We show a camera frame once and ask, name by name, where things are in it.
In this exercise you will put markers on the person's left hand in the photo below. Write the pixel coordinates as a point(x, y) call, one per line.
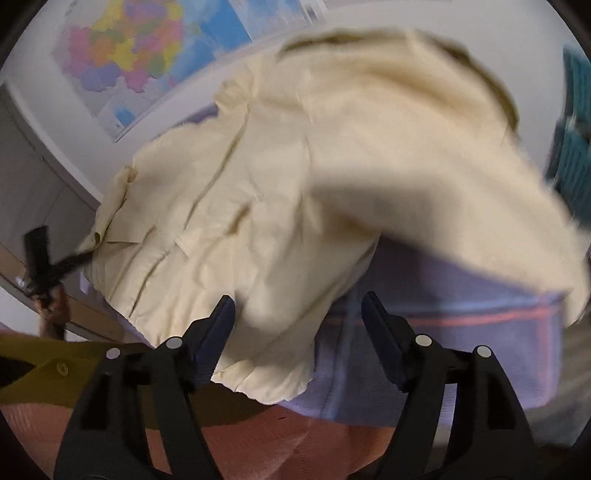
point(53, 311)

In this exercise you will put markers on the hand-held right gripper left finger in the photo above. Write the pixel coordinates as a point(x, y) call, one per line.
point(216, 342)

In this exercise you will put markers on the teal plastic rack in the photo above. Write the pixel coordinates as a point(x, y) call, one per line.
point(577, 152)

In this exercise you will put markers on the cream shirt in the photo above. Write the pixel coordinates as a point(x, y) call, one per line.
point(300, 184)

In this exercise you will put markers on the person's mustard yellow top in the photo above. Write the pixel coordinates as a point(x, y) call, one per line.
point(46, 376)

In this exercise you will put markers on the grey wooden cabinet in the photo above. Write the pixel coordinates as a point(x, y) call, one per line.
point(37, 194)

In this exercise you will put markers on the purple plaid blanket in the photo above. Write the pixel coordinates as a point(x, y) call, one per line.
point(461, 350)

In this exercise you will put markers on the colourful wall map poster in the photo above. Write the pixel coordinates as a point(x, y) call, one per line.
point(124, 50)

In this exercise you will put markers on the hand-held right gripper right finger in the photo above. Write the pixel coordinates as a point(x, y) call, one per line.
point(381, 338)

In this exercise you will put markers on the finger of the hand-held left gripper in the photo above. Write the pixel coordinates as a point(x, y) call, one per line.
point(74, 263)

